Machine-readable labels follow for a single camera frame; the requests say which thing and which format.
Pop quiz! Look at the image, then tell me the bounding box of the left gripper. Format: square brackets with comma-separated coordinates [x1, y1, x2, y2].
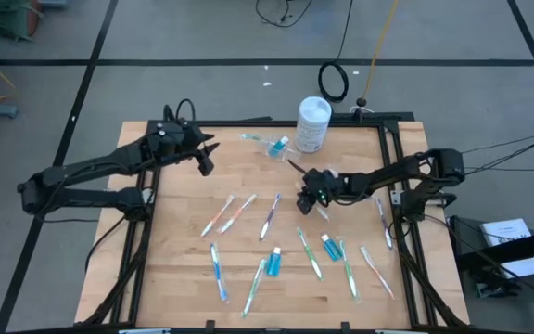
[146, 119, 221, 178]

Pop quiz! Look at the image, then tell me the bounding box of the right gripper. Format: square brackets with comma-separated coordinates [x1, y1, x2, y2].
[287, 159, 345, 216]

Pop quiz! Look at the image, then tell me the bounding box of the blue mouthwash bottle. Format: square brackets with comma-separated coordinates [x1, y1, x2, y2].
[269, 135, 290, 159]
[265, 246, 283, 278]

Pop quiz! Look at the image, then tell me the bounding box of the blue toothbrush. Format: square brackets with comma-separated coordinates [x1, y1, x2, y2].
[209, 241, 230, 303]
[313, 203, 332, 222]

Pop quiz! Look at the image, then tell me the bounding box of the purple toothbrush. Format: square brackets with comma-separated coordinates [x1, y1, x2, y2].
[375, 197, 395, 251]
[258, 191, 283, 242]

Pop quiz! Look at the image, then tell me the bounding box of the green toothbrush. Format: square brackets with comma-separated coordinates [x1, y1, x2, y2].
[295, 226, 325, 282]
[337, 238, 361, 303]
[241, 257, 268, 320]

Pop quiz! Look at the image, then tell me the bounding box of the teal packaged toothbrush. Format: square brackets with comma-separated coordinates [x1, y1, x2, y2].
[320, 233, 344, 263]

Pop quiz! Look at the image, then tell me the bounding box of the white wipes canister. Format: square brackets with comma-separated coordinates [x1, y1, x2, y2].
[293, 96, 333, 154]

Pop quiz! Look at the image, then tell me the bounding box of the pink toothbrush lower right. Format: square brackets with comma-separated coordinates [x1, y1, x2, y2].
[358, 245, 397, 302]

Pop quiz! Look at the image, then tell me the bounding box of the white booklet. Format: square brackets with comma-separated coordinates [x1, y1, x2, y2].
[478, 217, 534, 279]

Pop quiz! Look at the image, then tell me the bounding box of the black equipment cart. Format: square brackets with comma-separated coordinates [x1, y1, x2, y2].
[447, 215, 534, 307]

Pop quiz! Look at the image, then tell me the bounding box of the green fabric bag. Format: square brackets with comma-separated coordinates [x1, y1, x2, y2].
[0, 0, 45, 43]

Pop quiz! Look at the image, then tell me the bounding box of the black aluminium table frame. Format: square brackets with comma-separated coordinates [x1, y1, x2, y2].
[79, 110, 470, 334]

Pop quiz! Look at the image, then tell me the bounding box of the black hanging cable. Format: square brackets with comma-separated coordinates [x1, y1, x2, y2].
[317, 0, 355, 104]

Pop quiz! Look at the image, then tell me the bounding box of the black floor cable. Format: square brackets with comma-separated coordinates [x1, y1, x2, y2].
[254, 0, 315, 29]

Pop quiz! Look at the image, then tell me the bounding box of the yellow hanging cable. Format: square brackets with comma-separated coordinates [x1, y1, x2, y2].
[362, 0, 401, 101]

